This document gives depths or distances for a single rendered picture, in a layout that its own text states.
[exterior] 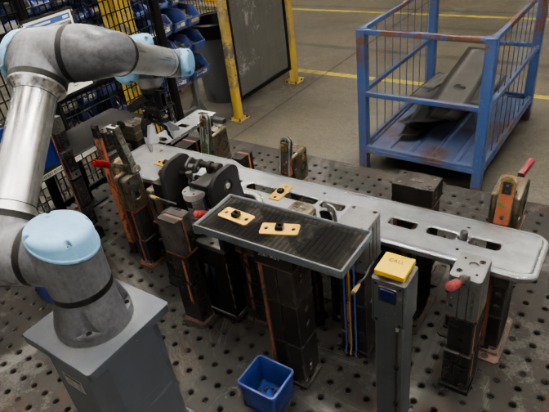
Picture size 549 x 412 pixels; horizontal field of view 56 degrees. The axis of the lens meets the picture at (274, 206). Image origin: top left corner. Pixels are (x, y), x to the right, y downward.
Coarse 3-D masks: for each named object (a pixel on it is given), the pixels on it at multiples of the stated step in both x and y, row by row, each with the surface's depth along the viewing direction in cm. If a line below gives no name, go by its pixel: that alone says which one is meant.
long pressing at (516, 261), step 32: (224, 160) 175; (256, 192) 155; (288, 192) 154; (320, 192) 151; (352, 192) 150; (384, 224) 135; (448, 224) 132; (480, 224) 130; (448, 256) 121; (512, 256) 119; (544, 256) 119
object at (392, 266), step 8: (384, 256) 100; (392, 256) 100; (400, 256) 100; (384, 264) 98; (392, 264) 98; (400, 264) 98; (408, 264) 97; (376, 272) 97; (384, 272) 96; (392, 272) 96; (400, 272) 96; (408, 272) 96; (400, 280) 95
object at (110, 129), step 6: (120, 120) 157; (108, 126) 155; (114, 126) 156; (120, 126) 157; (108, 132) 154; (114, 132) 154; (120, 132) 156; (114, 138) 156; (120, 138) 156; (114, 144) 159; (120, 144) 157; (126, 144) 159; (120, 150) 159; (126, 150) 159; (120, 156) 162; (126, 156) 160; (132, 156) 162; (126, 162) 162; (132, 162) 162
